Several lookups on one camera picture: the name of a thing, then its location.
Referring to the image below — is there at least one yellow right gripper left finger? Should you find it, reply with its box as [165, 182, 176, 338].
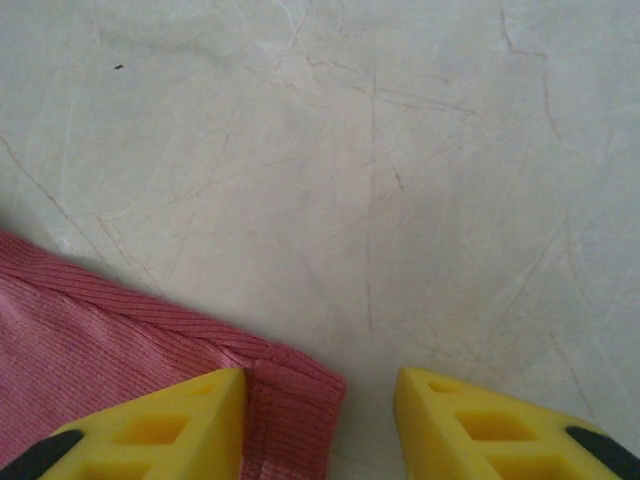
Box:
[7, 367, 250, 480]

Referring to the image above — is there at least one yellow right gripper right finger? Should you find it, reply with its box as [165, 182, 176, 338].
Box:
[392, 366, 640, 480]

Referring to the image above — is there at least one red ribbed tank top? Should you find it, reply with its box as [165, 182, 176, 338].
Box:
[0, 228, 349, 480]

